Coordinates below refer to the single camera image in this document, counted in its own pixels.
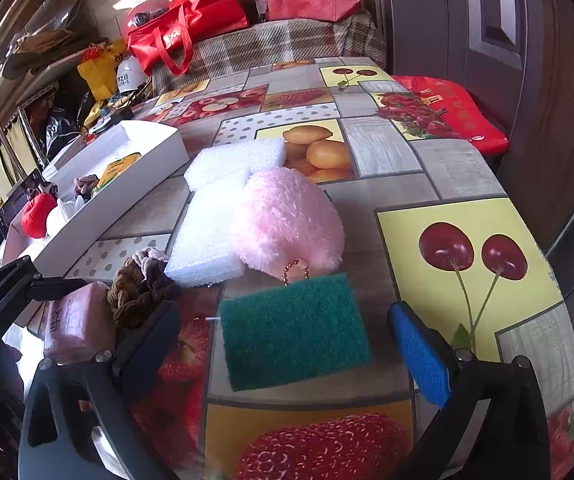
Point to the plaid sofa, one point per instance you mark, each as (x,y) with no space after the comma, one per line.
(277,42)

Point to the brown panelled door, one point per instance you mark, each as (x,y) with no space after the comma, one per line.
(467,25)

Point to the cream ruffled scrunchie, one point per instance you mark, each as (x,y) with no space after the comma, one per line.
(149,255)

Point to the black plastic bag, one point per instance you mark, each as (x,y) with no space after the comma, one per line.
(61,127)

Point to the white crumpled tissue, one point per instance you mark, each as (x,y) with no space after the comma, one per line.
(70,206)

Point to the white cardboard box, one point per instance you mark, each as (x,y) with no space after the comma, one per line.
(132,200)

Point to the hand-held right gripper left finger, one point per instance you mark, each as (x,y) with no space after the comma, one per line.
(153,336)

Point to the pink tissue pack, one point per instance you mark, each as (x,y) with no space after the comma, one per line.
(78,325)

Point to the dark scrunchie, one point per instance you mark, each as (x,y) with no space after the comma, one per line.
(85,185)

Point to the red plush toy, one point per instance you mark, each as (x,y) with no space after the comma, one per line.
(37,215)

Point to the brown scrunchie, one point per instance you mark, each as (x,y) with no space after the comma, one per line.
(161,277)

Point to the white helmet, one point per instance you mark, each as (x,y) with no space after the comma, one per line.
(129,77)

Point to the red printed plastic bag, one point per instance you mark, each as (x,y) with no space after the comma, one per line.
(449,107)

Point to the yellow plastic bag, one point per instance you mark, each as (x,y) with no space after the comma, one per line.
(99,70)

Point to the glossy red tote bag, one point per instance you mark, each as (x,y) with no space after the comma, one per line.
(182,30)

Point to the pink plush ball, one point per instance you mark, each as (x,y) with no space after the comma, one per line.
(284,220)

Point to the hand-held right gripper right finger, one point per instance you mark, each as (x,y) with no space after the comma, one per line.
(419,355)

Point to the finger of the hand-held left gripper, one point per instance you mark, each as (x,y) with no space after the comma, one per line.
(57,286)

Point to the fruit print tablecloth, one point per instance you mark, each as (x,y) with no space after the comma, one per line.
(382,152)

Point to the green scouring pad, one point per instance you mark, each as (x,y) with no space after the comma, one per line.
(294,332)

